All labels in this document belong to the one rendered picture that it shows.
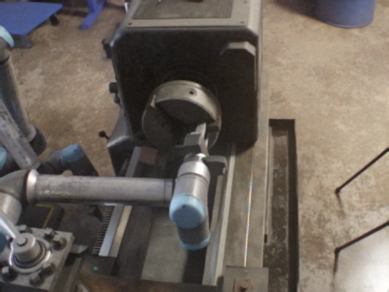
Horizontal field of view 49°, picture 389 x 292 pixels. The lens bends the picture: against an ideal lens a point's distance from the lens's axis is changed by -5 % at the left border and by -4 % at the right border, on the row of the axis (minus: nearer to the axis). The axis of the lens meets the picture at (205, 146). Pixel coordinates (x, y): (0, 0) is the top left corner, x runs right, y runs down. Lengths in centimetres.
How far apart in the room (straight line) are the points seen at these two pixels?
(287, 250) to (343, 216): 74
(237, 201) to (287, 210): 58
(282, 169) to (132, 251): 104
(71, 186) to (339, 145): 204
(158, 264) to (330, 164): 162
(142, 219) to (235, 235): 32
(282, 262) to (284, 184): 44
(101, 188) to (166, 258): 37
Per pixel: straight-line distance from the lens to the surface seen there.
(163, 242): 160
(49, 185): 139
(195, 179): 120
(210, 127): 139
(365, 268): 244
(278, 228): 201
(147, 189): 134
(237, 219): 150
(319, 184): 276
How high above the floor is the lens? 201
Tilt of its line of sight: 43 degrees down
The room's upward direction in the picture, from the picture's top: 6 degrees counter-clockwise
